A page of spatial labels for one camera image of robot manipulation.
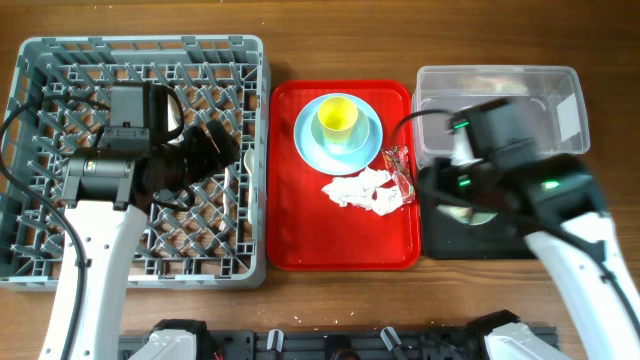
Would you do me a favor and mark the white plastic fork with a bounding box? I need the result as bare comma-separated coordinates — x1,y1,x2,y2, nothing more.
219,168,231,232

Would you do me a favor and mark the white plastic spoon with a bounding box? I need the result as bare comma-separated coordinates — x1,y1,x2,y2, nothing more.
243,148,255,224

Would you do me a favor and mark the white tissue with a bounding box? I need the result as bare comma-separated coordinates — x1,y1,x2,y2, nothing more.
321,167,404,216

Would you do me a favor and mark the red snack wrapper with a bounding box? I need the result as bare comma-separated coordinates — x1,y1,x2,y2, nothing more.
381,145,415,204

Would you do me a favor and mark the green bowl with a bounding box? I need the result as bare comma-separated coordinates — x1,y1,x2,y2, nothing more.
437,205,497,226

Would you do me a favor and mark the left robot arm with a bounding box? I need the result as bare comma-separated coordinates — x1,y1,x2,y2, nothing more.
40,126,240,359

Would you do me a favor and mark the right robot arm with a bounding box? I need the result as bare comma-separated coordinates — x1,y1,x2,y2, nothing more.
418,98,639,359

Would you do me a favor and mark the grey dishwasher rack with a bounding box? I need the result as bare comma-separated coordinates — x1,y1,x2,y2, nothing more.
1,35,271,290

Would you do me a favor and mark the red plastic tray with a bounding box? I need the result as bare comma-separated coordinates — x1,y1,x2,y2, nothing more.
266,80,421,271

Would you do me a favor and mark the light blue plate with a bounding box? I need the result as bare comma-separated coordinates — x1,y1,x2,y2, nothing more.
293,93,384,176

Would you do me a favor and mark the yellow plastic cup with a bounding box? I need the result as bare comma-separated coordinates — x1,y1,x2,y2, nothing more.
317,96,359,144

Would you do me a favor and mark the black plastic tray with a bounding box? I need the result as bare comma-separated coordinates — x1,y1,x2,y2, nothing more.
416,163,535,260

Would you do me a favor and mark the clear plastic bin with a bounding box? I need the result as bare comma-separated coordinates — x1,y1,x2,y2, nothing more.
412,65,591,156

